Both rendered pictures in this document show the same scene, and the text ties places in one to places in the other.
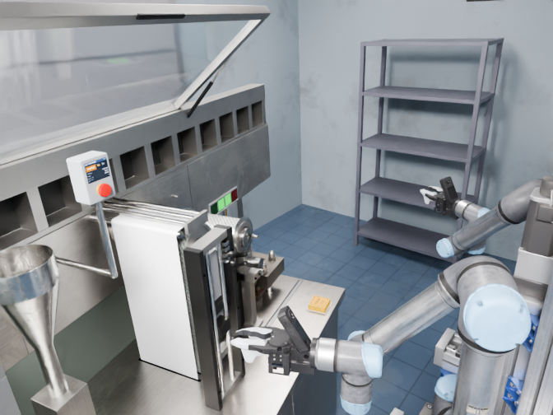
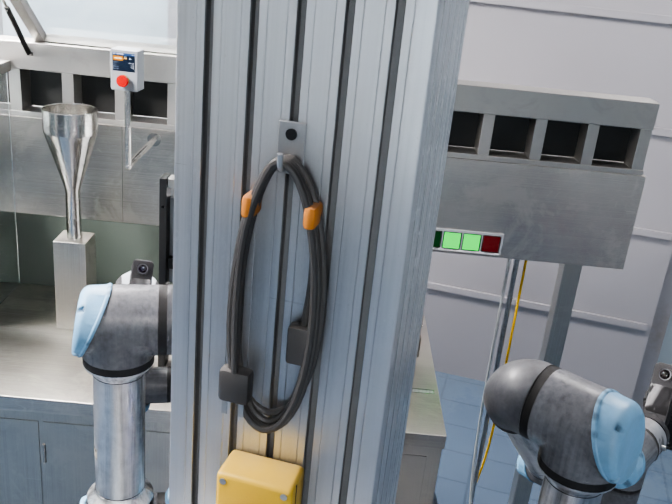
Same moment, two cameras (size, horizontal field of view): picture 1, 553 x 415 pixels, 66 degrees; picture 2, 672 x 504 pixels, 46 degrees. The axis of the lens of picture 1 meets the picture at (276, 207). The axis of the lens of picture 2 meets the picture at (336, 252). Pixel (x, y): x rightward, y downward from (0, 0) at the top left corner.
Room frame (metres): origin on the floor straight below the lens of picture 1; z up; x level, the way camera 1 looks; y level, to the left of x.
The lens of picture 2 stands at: (0.50, -1.60, 2.02)
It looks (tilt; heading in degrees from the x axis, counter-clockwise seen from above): 22 degrees down; 63
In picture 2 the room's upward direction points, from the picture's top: 6 degrees clockwise
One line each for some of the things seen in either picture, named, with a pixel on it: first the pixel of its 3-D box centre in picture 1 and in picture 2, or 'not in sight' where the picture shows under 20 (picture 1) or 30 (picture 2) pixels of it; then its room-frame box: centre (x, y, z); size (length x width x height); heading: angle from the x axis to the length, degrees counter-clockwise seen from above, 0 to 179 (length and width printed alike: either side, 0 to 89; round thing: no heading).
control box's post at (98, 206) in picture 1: (105, 238); (127, 128); (0.90, 0.40, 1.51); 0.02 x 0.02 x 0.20
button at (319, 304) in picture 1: (319, 304); not in sight; (1.41, -0.15, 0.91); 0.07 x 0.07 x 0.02; 64
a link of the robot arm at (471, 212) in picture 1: (480, 216); (626, 458); (1.52, -0.80, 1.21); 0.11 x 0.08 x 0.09; 24
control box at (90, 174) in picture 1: (94, 178); (126, 69); (0.89, 0.39, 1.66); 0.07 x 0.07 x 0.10; 59
